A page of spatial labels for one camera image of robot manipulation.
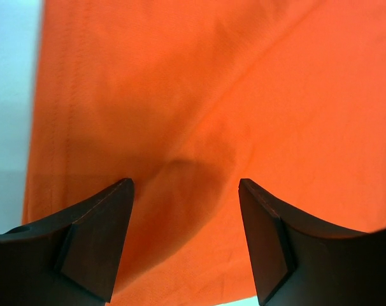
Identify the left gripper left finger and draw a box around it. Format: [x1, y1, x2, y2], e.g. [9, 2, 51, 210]
[0, 178, 134, 305]

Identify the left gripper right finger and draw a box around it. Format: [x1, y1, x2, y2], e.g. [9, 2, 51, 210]
[239, 178, 386, 306]

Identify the orange t shirt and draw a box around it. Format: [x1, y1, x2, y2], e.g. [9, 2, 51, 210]
[22, 1, 386, 305]

